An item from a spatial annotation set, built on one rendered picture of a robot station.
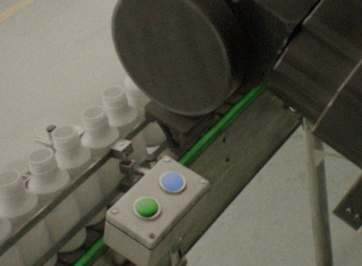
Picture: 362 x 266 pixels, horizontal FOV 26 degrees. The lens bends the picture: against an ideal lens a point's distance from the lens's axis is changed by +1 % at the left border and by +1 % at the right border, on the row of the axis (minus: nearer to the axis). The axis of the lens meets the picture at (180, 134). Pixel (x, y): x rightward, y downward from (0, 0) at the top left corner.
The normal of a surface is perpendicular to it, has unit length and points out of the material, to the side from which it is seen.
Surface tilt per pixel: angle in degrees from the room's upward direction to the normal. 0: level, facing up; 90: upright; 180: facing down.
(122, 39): 90
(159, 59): 90
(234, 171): 90
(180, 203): 20
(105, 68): 0
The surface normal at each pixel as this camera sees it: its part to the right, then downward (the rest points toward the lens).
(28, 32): -0.16, -0.81
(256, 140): 0.81, 0.22
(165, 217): 0.12, -0.69
